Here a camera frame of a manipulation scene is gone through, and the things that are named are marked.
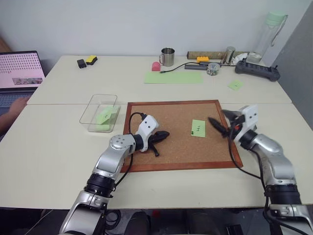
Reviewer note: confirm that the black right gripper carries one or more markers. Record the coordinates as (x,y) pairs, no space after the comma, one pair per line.
(235,122)

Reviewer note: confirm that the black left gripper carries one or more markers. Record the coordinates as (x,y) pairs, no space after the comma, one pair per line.
(153,139)

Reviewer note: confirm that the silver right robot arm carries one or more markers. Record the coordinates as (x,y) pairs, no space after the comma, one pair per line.
(274,159)

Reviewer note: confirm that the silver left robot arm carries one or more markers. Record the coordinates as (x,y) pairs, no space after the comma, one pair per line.
(110,161)

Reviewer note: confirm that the green sticky note with writing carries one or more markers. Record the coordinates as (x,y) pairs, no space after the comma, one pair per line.
(199,127)

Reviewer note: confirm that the small green sticky note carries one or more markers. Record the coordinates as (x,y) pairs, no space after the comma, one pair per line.
(236,85)

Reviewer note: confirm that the clear round pushpin tray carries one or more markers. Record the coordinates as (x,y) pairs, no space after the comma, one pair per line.
(212,69)

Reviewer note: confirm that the folded green sticky note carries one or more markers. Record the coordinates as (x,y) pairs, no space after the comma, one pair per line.
(106,115)

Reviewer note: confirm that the clear plastic box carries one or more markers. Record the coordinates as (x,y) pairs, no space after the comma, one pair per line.
(97,115)

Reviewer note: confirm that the person's bare hand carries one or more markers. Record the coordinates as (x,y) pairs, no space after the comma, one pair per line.
(14,107)

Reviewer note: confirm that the wood-framed cork board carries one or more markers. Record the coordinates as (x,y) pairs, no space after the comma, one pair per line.
(176,137)

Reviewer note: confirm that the dark grey remote controller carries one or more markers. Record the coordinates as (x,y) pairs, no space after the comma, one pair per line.
(256,70)

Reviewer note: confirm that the black power strip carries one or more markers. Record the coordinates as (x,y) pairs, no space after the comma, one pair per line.
(195,66)

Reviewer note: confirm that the white crumpled cloth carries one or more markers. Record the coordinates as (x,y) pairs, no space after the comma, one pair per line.
(240,58)

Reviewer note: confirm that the yellow toy brick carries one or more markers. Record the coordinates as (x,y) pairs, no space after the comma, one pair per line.
(203,59)

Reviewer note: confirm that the silver metal can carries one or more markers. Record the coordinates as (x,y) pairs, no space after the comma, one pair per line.
(228,55)

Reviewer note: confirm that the large green paper sheet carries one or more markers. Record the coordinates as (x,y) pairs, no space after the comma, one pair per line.
(173,77)

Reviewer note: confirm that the pink rounded block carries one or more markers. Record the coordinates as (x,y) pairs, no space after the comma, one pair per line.
(156,67)

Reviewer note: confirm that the stainless steel mug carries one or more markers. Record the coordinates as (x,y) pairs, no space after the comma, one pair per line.
(168,57)

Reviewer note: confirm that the clear bottle with green lid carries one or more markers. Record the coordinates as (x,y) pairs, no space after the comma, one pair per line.
(270,34)

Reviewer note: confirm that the yellow and black sponge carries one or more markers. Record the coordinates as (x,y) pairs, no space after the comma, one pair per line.
(91,60)

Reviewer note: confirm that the black rectangular block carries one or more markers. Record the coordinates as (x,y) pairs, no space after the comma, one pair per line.
(81,63)

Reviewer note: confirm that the open laptop computer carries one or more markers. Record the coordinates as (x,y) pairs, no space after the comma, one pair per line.
(19,71)

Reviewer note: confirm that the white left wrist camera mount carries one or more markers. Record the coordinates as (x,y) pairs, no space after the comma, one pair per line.
(146,126)

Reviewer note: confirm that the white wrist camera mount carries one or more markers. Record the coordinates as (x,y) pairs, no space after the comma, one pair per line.
(249,117)
(146,126)

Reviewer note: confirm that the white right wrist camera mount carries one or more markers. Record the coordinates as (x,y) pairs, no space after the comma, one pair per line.
(249,117)

